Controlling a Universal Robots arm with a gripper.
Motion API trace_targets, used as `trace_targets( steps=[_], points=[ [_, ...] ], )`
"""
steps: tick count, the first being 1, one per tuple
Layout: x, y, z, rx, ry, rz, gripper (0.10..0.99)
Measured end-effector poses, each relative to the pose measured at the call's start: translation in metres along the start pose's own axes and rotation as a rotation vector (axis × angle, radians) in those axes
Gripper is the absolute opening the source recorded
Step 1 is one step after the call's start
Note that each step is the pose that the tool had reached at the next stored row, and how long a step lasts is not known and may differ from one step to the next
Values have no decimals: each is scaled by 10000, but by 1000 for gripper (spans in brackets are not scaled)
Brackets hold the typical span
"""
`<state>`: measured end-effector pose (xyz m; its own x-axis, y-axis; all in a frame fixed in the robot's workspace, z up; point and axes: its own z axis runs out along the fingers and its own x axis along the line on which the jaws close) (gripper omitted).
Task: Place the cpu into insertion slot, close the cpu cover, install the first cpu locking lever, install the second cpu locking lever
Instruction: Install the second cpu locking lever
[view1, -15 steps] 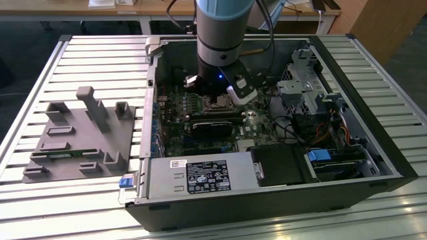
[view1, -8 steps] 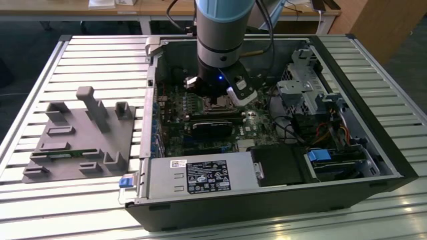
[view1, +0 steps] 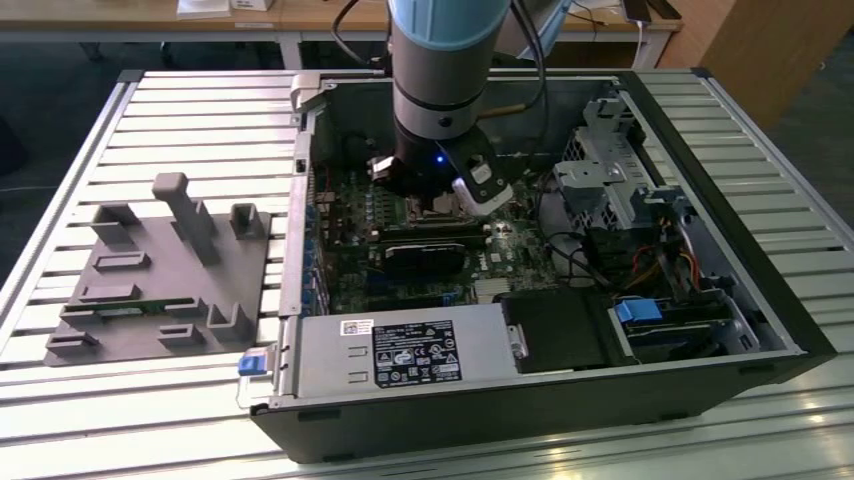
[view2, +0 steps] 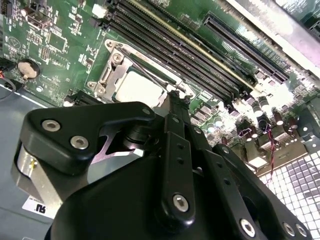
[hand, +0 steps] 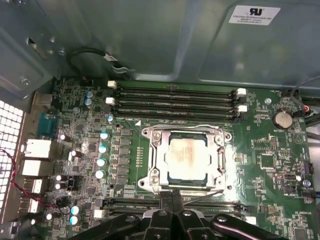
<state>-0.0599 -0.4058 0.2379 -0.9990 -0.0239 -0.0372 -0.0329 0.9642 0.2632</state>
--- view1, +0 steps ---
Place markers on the silver CPU green edge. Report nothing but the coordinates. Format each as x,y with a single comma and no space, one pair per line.
446,204

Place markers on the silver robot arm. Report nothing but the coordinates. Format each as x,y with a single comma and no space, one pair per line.
434,90

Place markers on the CPU socket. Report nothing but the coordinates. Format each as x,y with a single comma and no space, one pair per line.
410,220

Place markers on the black RAM slot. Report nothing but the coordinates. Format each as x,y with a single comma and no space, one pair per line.
434,239
434,230

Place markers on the black graphics card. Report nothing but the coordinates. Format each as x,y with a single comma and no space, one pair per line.
428,262

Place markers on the green motherboard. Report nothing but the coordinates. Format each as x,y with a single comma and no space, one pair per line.
514,250

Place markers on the silver finned heatsink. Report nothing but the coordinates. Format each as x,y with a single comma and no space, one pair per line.
494,291

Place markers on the metal drive cage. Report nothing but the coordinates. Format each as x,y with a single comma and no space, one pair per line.
601,175

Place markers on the black plastic shroud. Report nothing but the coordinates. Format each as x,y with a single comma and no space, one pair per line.
561,330

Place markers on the silver power supply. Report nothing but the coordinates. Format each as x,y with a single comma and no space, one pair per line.
321,360

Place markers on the white box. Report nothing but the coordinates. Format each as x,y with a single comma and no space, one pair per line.
253,5
201,7

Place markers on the blue disk carrier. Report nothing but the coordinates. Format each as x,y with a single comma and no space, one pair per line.
637,312

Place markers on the grey parts rack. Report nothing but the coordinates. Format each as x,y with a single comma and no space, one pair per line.
167,280

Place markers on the blue case latch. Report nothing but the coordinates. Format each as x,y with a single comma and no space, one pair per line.
253,364

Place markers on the green RAM stick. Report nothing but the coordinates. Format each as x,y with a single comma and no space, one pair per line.
157,305

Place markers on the black device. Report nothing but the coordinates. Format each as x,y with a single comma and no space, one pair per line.
657,7

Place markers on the black PC case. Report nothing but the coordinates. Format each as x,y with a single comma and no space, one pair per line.
534,420

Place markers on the wooden desk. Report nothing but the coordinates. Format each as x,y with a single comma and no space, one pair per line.
101,20

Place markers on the wooden cabinet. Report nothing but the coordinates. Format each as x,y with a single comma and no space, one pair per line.
768,50

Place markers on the metal disk bay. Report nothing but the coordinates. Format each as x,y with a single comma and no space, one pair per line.
741,332

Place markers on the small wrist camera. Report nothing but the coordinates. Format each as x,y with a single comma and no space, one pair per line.
381,167

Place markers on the white camera black bracket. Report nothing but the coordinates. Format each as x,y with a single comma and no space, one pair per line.
488,195

